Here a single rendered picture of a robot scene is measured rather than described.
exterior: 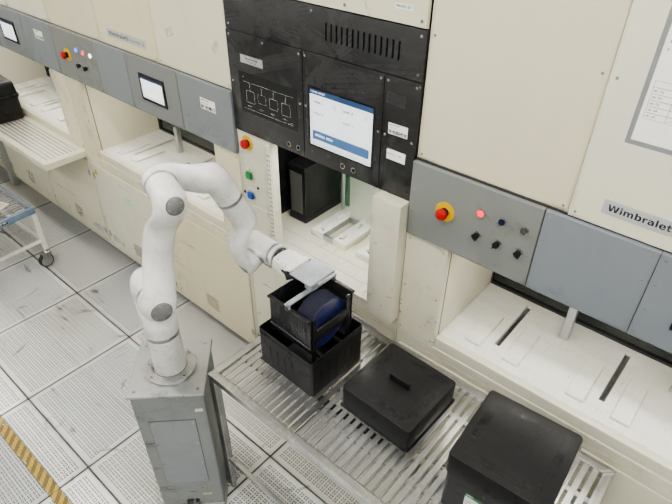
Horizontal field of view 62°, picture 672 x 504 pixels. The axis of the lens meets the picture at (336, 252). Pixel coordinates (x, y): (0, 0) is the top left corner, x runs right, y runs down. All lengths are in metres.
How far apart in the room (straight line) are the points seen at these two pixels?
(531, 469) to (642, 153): 0.86
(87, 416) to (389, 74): 2.29
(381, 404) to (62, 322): 2.37
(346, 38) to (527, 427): 1.29
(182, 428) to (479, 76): 1.63
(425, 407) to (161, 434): 1.03
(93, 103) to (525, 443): 2.89
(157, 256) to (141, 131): 2.02
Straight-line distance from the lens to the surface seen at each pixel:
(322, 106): 1.99
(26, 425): 3.30
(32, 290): 4.12
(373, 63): 1.80
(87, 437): 3.13
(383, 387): 1.97
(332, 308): 1.95
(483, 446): 1.70
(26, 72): 5.07
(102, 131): 3.66
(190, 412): 2.22
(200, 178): 1.78
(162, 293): 1.89
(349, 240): 2.54
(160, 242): 1.82
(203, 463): 2.48
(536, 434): 1.77
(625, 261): 1.63
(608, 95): 1.49
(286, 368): 2.08
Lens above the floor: 2.37
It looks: 37 degrees down
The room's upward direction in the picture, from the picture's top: 1 degrees clockwise
